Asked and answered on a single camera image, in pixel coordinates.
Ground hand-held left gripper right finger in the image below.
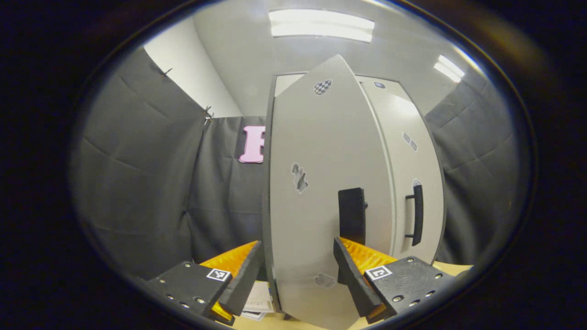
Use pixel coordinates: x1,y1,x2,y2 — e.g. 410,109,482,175
333,237,459,324

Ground grey cabinet with shelves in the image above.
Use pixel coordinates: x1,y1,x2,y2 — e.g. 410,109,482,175
261,72,448,318

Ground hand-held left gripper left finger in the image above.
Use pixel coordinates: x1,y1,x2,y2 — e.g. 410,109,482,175
146,240,265,325

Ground large ceiling light panel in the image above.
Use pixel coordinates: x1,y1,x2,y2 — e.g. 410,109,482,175
268,8,375,43

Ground black backdrop cloth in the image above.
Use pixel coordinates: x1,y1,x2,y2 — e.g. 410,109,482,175
71,46,532,281

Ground grey cabinet door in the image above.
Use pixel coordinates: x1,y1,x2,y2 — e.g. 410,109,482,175
265,54,398,330
364,89,445,264

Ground small ceiling light panel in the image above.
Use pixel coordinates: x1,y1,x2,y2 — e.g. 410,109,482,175
433,55,465,83

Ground beige cover book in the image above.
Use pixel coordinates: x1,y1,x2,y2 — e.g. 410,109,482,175
245,280,275,314

